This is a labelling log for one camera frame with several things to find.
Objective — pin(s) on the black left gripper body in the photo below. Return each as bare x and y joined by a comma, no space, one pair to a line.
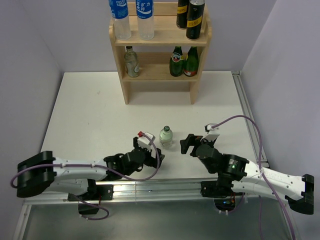
152,158

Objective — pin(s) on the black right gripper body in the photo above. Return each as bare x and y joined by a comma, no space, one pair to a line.
193,144

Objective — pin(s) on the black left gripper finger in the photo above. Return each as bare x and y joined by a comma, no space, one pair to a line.
158,162
135,143

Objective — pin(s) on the clear glass bottle green cap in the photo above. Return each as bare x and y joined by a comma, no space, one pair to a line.
166,137

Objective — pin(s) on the black can yellow label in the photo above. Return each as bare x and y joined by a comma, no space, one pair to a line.
182,13

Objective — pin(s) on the clear water bottle blue label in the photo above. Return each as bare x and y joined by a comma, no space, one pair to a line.
120,14

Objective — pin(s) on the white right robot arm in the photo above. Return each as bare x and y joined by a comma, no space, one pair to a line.
238,175

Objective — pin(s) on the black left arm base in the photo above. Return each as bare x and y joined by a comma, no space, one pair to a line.
89,203

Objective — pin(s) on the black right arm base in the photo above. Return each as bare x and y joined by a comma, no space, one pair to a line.
225,200

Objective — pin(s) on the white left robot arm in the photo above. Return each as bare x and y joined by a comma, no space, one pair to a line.
44,172

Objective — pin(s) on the wooden shelf unit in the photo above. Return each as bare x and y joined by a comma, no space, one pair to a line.
155,66

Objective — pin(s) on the dark green bottle yellow label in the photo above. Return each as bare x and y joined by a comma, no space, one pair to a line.
191,62

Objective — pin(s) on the green glass bottle red label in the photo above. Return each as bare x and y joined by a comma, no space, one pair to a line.
176,62

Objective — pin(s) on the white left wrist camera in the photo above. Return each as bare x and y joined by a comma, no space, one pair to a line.
145,140

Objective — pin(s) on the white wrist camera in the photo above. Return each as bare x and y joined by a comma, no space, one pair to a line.
212,132
145,140

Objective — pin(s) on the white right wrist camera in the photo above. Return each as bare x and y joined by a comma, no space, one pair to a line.
212,132

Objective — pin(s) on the aluminium rail frame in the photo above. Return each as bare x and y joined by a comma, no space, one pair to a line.
90,121

